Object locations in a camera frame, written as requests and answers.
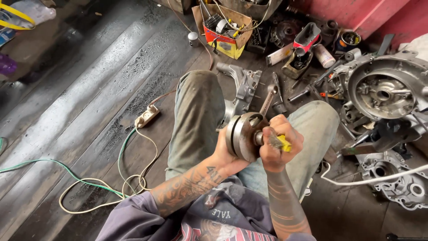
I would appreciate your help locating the person's right hand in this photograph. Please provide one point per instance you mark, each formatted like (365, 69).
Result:
(281, 158)

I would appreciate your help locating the person's left hand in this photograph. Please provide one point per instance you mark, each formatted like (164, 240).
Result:
(224, 156)

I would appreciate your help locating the person's right fingers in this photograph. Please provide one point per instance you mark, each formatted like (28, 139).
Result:
(275, 128)

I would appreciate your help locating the steel crankshaft with connecting rod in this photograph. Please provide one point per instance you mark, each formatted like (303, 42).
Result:
(244, 137)

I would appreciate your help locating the silver engine case half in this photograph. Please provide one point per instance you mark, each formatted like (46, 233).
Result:
(244, 87)

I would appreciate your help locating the olive cut plastic container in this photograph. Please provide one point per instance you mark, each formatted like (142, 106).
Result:
(297, 65)

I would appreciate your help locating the flat white carton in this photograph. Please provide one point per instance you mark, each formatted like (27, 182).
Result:
(279, 55)

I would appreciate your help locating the person's grey-green trousers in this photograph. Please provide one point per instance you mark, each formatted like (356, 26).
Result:
(197, 120)

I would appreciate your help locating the black tray of small parts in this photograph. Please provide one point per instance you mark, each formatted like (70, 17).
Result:
(258, 40)

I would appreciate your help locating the black round clutch part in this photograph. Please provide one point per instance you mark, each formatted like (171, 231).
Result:
(285, 32)

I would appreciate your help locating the red and white plastic container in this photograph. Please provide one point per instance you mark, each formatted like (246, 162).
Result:
(306, 37)

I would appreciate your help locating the cardboard box of tools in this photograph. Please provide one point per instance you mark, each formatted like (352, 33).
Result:
(224, 36)

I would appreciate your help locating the person's purple printed shirt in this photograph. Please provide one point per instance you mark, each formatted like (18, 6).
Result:
(214, 221)

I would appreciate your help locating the round can with parts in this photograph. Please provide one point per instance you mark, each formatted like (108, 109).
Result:
(349, 40)

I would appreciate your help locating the large silver engine block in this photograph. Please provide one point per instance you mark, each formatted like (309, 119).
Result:
(384, 90)

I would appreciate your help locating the small silver metal piston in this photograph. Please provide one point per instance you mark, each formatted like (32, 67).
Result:
(193, 38)

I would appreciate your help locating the crate of metal parts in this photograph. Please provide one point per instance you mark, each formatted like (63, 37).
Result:
(250, 7)

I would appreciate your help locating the white power strip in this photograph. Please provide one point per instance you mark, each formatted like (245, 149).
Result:
(147, 116)

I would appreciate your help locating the silver crankcase cover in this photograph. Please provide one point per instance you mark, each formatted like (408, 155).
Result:
(398, 180)

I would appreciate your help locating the purple plastic object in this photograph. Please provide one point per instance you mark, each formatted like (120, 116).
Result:
(6, 64)

